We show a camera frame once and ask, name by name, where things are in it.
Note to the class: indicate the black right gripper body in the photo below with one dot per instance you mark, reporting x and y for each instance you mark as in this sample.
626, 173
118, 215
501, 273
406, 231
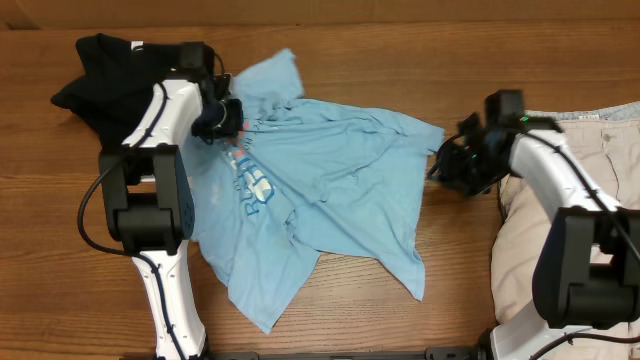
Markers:
454, 163

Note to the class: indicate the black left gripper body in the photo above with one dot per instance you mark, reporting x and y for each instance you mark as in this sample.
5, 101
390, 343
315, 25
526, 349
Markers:
220, 120

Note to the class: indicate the light blue printed t-shirt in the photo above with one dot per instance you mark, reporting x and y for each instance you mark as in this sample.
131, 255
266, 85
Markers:
304, 178

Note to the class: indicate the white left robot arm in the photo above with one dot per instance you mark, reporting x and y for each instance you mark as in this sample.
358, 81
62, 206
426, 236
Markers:
147, 196

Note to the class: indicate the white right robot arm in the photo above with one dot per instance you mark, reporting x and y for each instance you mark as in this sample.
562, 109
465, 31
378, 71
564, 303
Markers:
586, 279

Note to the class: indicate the black folded t-shirt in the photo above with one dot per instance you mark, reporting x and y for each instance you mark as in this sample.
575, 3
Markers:
117, 86

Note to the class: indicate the beige shorts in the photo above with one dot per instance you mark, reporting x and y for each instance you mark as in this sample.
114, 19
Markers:
606, 144

